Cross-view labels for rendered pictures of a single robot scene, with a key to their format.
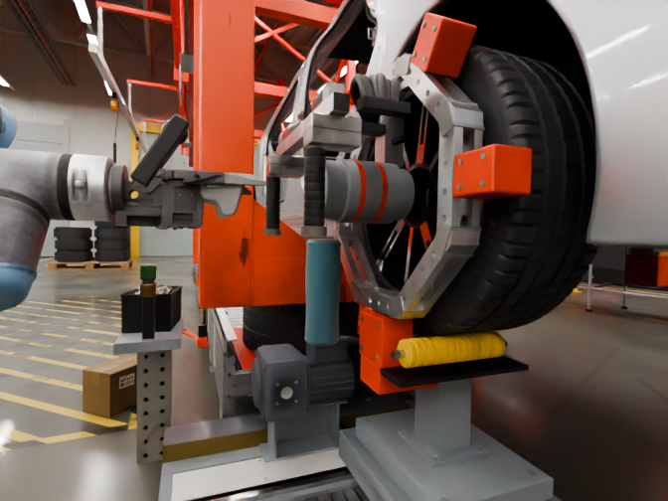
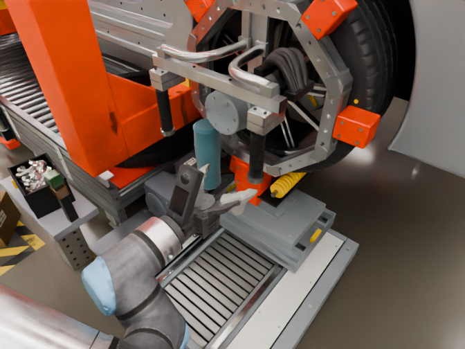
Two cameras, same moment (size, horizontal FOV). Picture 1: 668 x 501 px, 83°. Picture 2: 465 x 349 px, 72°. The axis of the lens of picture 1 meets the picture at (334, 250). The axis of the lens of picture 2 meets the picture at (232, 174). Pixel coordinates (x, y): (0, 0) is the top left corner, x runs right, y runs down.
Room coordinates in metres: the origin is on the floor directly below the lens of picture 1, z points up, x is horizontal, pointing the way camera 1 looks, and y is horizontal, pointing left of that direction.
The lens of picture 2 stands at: (0.13, 0.40, 1.32)
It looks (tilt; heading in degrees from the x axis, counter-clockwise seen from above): 41 degrees down; 331
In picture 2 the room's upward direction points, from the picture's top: straight up
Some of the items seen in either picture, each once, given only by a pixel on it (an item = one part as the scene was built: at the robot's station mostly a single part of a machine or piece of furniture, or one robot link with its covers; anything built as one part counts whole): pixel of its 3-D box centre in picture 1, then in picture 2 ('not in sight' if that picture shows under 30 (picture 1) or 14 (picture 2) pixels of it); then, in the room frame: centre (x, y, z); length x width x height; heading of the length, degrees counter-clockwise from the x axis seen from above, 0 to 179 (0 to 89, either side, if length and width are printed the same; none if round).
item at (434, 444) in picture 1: (441, 407); (274, 187); (0.95, -0.28, 0.32); 0.40 x 0.30 x 0.28; 21
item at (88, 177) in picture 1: (96, 188); (160, 241); (0.53, 0.33, 0.81); 0.10 x 0.05 x 0.09; 21
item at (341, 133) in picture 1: (332, 132); (266, 115); (0.66, 0.01, 0.93); 0.09 x 0.05 x 0.05; 111
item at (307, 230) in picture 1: (314, 190); (257, 155); (0.65, 0.03, 0.83); 0.04 x 0.04 x 0.16
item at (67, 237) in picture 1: (93, 242); not in sight; (8.02, 5.09, 0.55); 1.40 x 0.80 x 1.09; 113
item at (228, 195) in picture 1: (231, 195); (239, 204); (0.54, 0.15, 0.80); 0.09 x 0.03 x 0.06; 77
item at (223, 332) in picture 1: (213, 307); (3, 108); (2.44, 0.77, 0.28); 2.47 x 0.09 x 0.22; 21
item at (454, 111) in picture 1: (388, 194); (257, 91); (0.89, -0.12, 0.85); 0.54 x 0.07 x 0.54; 21
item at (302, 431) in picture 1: (322, 395); (192, 192); (1.16, 0.03, 0.26); 0.42 x 0.18 x 0.35; 111
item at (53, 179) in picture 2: (148, 271); (54, 179); (1.05, 0.52, 0.64); 0.04 x 0.04 x 0.04; 21
